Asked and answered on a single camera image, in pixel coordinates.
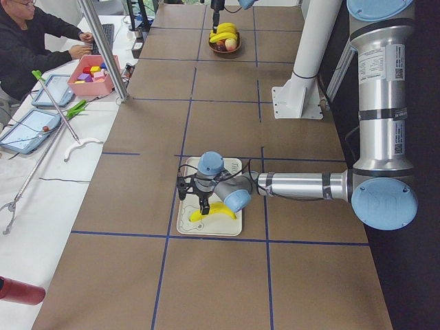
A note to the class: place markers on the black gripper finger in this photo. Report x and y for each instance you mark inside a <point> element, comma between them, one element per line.
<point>204,206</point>
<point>215,21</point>

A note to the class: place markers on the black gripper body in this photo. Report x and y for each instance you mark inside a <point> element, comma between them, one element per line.
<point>203,195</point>
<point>216,16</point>

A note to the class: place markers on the yellow banana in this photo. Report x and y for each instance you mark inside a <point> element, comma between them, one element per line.
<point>226,27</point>
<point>222,36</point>
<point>215,208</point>

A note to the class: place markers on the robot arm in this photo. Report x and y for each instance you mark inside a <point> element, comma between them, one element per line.
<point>378,186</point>
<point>245,4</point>

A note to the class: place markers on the brown wicker basket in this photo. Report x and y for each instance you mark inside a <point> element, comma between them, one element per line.
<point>212,45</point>

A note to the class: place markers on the cream bear print tray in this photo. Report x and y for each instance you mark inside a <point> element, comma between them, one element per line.
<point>216,224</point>

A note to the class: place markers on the dark red mango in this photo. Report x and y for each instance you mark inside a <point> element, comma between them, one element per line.
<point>220,46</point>

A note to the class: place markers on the black keyboard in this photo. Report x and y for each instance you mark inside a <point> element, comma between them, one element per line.
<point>108,29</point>

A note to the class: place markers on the white curved plastic piece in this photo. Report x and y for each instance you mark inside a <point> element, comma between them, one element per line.
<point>78,145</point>

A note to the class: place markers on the pink block box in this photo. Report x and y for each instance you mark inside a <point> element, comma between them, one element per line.
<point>91,77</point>

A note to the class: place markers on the green clip tool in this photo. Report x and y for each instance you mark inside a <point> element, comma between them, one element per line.
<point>75,110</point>

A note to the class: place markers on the blue tablet far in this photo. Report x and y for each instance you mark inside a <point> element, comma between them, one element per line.
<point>57,85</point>

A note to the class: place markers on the blue tablet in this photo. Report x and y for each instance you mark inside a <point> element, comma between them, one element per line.
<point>57,85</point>
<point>30,131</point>

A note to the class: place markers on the blue tablet near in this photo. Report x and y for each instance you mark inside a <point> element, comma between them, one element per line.
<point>30,131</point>

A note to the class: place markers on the seated person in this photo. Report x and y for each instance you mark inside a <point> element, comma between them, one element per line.
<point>23,30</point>

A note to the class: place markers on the red cylinder bottle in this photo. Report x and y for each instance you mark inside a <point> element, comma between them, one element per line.
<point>19,292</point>

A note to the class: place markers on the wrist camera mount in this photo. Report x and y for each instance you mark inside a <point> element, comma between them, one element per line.
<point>184,187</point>

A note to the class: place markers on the aluminium frame post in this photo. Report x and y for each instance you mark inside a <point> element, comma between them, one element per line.
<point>119,56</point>

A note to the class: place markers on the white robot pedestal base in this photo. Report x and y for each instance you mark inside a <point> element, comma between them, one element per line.
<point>298,98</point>

